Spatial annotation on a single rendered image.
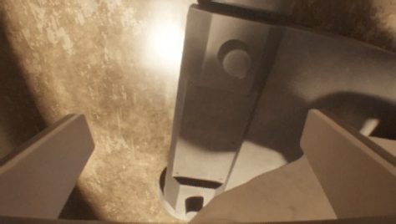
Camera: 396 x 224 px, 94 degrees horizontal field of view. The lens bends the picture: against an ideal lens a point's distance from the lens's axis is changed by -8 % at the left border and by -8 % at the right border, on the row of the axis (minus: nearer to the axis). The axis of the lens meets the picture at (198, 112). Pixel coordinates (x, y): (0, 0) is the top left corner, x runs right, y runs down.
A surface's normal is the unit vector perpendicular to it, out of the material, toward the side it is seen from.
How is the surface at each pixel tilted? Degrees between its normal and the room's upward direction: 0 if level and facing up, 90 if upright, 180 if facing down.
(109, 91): 0
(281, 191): 90
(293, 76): 0
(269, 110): 0
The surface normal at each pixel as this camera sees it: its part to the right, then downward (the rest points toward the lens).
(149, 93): -0.03, 0.52
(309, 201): 0.17, -0.84
